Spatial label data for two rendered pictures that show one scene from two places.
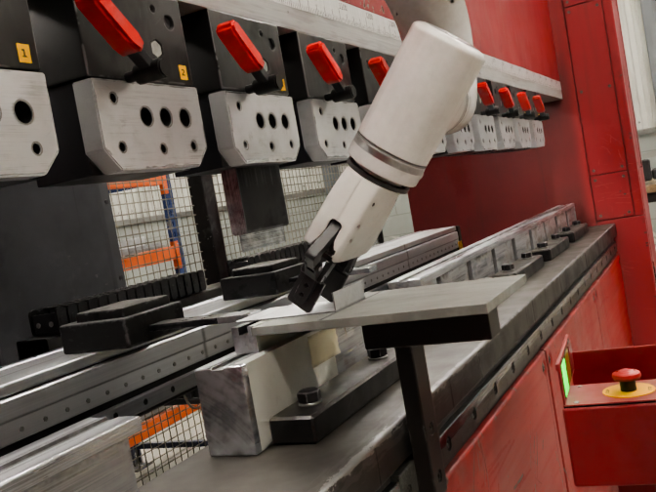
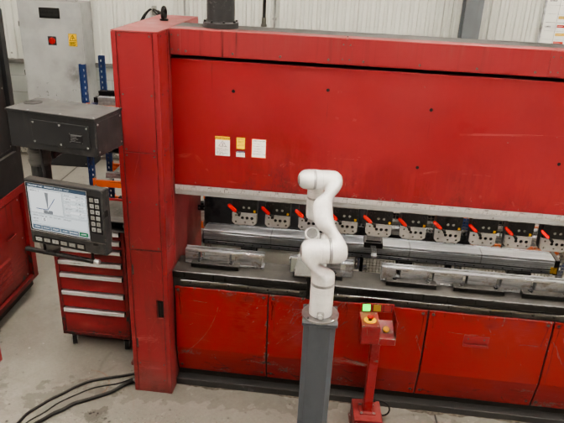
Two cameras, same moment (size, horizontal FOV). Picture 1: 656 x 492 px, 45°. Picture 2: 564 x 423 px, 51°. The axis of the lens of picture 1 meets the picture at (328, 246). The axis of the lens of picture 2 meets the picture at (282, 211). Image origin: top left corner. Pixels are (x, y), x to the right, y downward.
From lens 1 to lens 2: 333 cm
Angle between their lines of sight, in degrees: 70
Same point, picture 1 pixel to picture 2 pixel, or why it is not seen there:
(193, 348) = not seen: hidden behind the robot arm
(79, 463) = (252, 256)
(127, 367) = not seen: hidden behind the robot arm
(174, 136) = (280, 223)
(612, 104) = not seen: outside the picture
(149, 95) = (277, 217)
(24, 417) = (285, 242)
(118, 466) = (258, 259)
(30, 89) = (253, 216)
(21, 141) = (250, 221)
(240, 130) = (300, 224)
